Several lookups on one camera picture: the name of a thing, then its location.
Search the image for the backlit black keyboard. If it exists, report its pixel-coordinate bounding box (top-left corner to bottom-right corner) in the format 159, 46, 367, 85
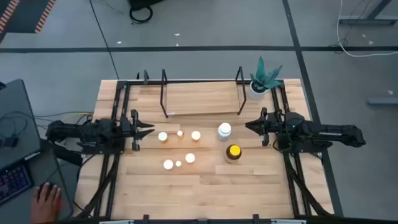
0, 164, 34, 206

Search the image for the white medicine bottle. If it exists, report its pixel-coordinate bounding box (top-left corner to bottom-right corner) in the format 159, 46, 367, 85
217, 122, 233, 141

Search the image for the coiled black cable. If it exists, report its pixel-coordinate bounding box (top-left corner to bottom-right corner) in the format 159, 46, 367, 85
129, 4, 154, 24

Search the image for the black aluminium table frame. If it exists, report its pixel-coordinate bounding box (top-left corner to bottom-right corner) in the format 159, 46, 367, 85
74, 70, 335, 220

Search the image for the grey side desk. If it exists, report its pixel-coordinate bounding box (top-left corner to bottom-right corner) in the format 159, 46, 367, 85
0, 148, 74, 224

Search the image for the thin black floor cable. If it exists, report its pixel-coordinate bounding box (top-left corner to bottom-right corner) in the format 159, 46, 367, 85
89, 0, 120, 79

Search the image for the grey metal floor bar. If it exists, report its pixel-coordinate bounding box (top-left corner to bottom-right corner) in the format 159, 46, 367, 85
368, 98, 398, 106

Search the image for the right arm's black gripper body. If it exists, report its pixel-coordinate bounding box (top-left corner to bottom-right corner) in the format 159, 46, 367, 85
261, 107, 283, 147

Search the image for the black mat with orange stripes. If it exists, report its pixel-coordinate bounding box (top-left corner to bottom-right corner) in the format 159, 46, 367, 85
0, 0, 57, 35

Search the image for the white floor cable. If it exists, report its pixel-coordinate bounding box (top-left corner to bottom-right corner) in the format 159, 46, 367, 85
336, 0, 398, 58

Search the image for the teal plant in white pot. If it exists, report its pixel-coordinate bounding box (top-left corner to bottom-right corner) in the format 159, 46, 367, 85
248, 55, 284, 101

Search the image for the grey metal desk foot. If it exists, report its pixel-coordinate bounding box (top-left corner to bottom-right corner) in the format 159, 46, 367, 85
338, 0, 398, 26

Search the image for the person's hand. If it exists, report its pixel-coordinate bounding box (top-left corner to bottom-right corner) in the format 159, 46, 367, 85
30, 182, 62, 224

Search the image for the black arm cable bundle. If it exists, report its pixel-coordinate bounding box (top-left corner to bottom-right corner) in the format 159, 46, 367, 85
76, 154, 121, 218
284, 152, 331, 217

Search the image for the fish oil bottle yellow lid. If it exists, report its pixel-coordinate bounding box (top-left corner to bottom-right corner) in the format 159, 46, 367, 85
225, 144, 243, 162

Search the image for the yellow cable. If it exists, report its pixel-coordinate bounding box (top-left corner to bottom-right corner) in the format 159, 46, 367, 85
62, 111, 94, 123

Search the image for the small black plug adapter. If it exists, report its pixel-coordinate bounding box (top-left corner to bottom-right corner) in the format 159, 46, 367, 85
1, 135, 19, 149

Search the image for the black equipment base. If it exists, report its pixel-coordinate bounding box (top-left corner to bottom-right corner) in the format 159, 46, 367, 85
127, 0, 165, 9

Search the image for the left arm's black gripper body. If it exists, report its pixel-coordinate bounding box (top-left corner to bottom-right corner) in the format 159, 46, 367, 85
119, 109, 140, 152

